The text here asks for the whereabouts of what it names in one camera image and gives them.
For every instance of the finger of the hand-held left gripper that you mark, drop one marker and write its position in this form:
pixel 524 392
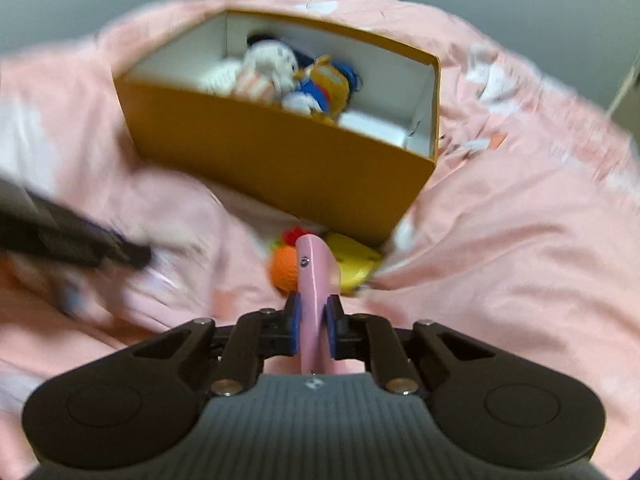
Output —
pixel 130 252

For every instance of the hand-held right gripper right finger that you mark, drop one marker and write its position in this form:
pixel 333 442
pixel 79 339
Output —
pixel 331 317

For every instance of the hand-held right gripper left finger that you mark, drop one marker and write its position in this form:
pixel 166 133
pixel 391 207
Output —
pixel 294 317

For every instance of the orange cardboard box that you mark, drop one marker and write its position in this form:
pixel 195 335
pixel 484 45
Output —
pixel 280 170

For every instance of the duck plush toy blue outfit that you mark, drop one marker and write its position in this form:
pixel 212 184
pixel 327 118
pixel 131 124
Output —
pixel 325 82

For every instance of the white plush toy striped base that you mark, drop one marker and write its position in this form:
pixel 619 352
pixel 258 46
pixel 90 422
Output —
pixel 265 60

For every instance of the orange knit ball toy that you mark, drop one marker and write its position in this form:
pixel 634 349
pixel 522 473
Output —
pixel 285 265

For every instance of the yellow toy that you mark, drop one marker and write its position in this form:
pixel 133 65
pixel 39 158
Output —
pixel 355 260

